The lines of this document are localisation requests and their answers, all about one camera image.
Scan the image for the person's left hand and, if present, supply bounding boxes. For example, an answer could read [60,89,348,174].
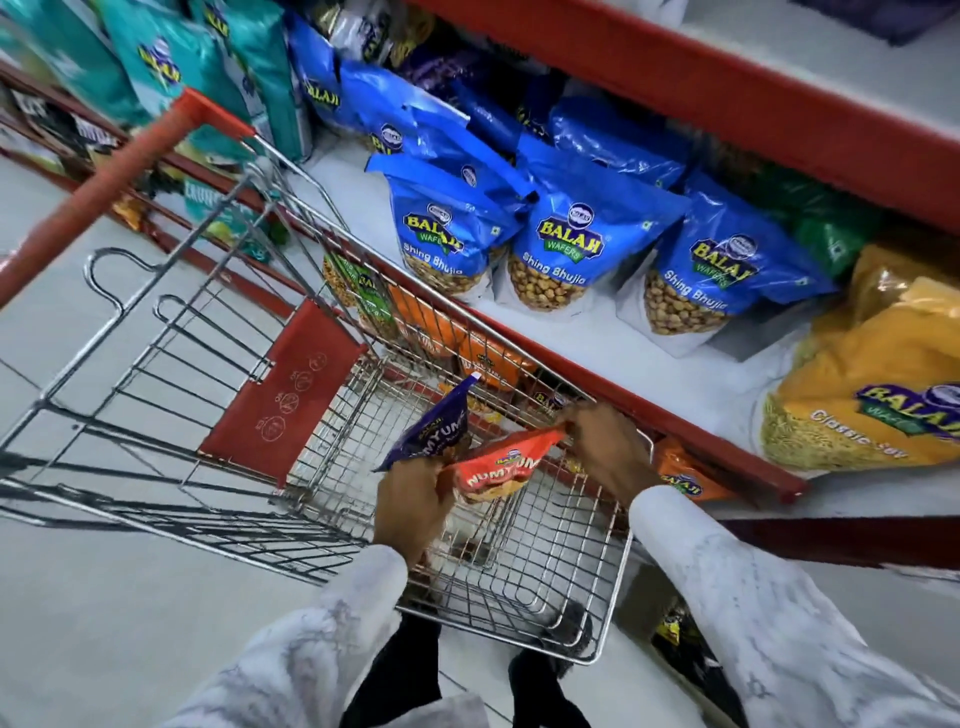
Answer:
[372,456,456,569]

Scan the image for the person's right hand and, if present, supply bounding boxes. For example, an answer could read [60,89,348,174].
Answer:
[558,401,666,511]

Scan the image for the purple snack packet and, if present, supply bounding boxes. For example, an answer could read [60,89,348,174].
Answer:
[374,374,481,474]

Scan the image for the red snack packet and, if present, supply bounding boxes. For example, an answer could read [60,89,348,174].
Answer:
[441,427,568,504]

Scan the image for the person's left forearm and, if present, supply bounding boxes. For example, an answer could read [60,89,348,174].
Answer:
[159,543,490,728]

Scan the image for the person's right forearm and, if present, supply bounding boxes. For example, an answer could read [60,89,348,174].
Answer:
[627,485,960,728]

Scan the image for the red and white store shelving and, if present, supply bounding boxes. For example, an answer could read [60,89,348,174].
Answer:
[0,0,960,575]

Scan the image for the orange snack bag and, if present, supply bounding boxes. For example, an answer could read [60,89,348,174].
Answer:
[651,437,740,504]
[453,330,537,391]
[388,283,470,369]

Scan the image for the row of blue peanut bags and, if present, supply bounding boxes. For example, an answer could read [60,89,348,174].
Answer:
[285,13,839,359]

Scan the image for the small green snack bag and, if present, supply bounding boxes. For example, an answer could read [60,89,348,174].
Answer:
[322,251,397,342]

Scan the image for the person's left leg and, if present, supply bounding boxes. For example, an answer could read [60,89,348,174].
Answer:
[339,613,445,728]

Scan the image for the person's leg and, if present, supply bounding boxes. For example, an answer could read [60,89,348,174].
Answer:
[507,646,595,728]
[339,613,445,728]

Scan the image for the black and yellow snack bag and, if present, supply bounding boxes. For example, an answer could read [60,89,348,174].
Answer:
[649,598,710,665]

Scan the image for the person's right leg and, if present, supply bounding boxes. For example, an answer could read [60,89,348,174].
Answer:
[507,646,595,728]

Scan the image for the large yellow snack bag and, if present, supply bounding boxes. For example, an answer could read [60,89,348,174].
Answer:
[810,241,960,339]
[760,276,960,474]

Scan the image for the dark green snack bag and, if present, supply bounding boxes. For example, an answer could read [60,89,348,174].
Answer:
[746,166,888,280]

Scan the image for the light green snack bag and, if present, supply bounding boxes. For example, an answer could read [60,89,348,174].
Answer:
[182,178,273,265]

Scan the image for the teal snack bag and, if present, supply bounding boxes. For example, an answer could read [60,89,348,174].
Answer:
[96,0,260,165]
[187,0,314,165]
[0,0,153,130]

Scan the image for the silver and black snack bag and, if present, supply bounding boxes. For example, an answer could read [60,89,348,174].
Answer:
[311,0,438,70]

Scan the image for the dark blue pack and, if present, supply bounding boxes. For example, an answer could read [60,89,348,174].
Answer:
[791,0,960,48]

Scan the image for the metal shopping cart red handle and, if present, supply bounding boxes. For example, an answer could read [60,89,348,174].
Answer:
[0,88,655,666]

